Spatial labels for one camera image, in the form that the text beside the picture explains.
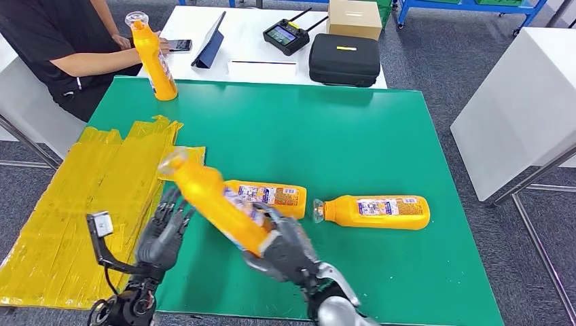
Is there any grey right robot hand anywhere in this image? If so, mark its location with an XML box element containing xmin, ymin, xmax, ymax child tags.
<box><xmin>242</xmin><ymin>203</ymin><xmax>325</xmax><ymax>289</ymax></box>

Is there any person's right hand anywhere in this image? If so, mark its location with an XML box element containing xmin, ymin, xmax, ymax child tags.
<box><xmin>155</xmin><ymin>30</ymin><xmax>171</xmax><ymax>56</ymax></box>

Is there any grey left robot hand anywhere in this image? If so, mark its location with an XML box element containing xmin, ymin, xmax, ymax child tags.
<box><xmin>134</xmin><ymin>186</ymin><xmax>196</xmax><ymax>271</ymax></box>

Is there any orange bottle clear cap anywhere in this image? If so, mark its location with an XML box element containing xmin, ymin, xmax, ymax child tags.
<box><xmin>125</xmin><ymin>11</ymin><xmax>179</xmax><ymax>102</ymax></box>
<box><xmin>312</xmin><ymin>195</ymin><xmax>431</xmax><ymax>231</ymax></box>
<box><xmin>157</xmin><ymin>148</ymin><xmax>276</xmax><ymax>258</ymax></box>
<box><xmin>223</xmin><ymin>179</ymin><xmax>308</xmax><ymax>221</ymax></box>

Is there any black smartphone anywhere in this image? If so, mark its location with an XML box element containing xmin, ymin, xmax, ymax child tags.
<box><xmin>167</xmin><ymin>39</ymin><xmax>194</xmax><ymax>53</ymax></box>

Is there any tablet in blue cover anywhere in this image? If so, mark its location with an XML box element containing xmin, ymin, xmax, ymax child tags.
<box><xmin>191</xmin><ymin>11</ymin><xmax>227</xmax><ymax>69</ymax></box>

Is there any white table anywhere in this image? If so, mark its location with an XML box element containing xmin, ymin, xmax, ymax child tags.
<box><xmin>450</xmin><ymin>26</ymin><xmax>576</xmax><ymax>202</ymax></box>
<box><xmin>137</xmin><ymin>5</ymin><xmax>388</xmax><ymax>90</ymax></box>
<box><xmin>0</xmin><ymin>33</ymin><xmax>86</xmax><ymax>159</ymax></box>

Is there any person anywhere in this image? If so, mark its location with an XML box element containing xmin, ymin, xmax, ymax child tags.
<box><xmin>0</xmin><ymin>0</ymin><xmax>171</xmax><ymax>123</ymax></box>

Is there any yellow tape sheet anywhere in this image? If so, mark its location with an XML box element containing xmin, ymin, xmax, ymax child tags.
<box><xmin>0</xmin><ymin>115</ymin><xmax>206</xmax><ymax>310</ymax></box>

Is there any long white box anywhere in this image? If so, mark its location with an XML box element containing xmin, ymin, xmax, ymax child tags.
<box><xmin>228</xmin><ymin>59</ymin><xmax>299</xmax><ymax>84</ymax></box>

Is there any black remote controller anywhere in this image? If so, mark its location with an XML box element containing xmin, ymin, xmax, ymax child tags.
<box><xmin>263</xmin><ymin>6</ymin><xmax>329</xmax><ymax>56</ymax></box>

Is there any green table mat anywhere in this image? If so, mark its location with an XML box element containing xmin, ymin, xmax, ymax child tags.
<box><xmin>88</xmin><ymin>75</ymin><xmax>505</xmax><ymax>326</ymax></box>

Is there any black carrying case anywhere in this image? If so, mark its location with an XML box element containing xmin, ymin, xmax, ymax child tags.
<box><xmin>308</xmin><ymin>33</ymin><xmax>382</xmax><ymax>88</ymax></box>

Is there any brown cardboard box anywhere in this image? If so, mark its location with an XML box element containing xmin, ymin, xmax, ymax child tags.
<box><xmin>326</xmin><ymin>0</ymin><xmax>383</xmax><ymax>41</ymax></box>

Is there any blue metal rack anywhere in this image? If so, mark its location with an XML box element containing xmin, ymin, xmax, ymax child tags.
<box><xmin>395</xmin><ymin>0</ymin><xmax>550</xmax><ymax>37</ymax></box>

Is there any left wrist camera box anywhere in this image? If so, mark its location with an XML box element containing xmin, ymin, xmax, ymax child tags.
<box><xmin>86</xmin><ymin>211</ymin><xmax>115</xmax><ymax>238</ymax></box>

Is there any grey metal table frame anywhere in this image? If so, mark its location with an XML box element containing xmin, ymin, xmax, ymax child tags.
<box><xmin>492</xmin><ymin>143</ymin><xmax>576</xmax><ymax>326</ymax></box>
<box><xmin>0</xmin><ymin>114</ymin><xmax>62</xmax><ymax>171</ymax></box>

